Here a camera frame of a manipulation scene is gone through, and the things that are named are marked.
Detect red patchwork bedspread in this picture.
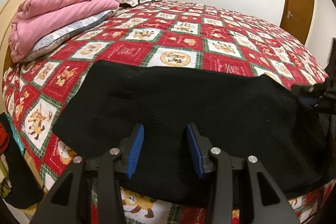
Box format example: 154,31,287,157
2,0,336,224

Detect black pants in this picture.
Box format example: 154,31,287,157
52,60,335,207

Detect pink folded blanket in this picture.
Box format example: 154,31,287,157
8,0,120,63

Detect grey patterned pillow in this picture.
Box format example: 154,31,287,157
20,8,119,62

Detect brown wooden door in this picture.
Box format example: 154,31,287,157
280,0,315,45

